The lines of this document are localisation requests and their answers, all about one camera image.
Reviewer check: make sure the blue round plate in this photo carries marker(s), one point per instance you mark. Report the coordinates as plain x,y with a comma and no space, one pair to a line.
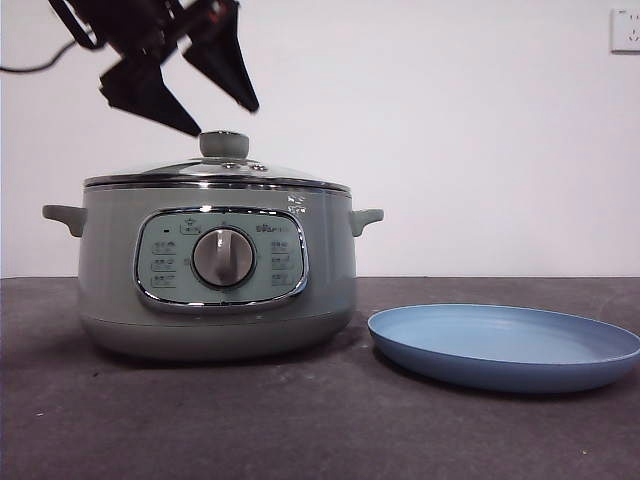
480,345

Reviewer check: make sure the white wall socket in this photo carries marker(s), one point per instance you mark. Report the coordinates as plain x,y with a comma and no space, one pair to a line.
627,31

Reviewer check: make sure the glass lid with green knob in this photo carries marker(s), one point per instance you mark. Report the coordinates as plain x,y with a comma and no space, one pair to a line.
224,146

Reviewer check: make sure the green electric steamer pot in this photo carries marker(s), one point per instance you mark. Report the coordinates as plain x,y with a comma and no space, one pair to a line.
115,250

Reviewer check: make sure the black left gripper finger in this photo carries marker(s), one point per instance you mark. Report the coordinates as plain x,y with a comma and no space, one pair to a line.
142,87
225,55

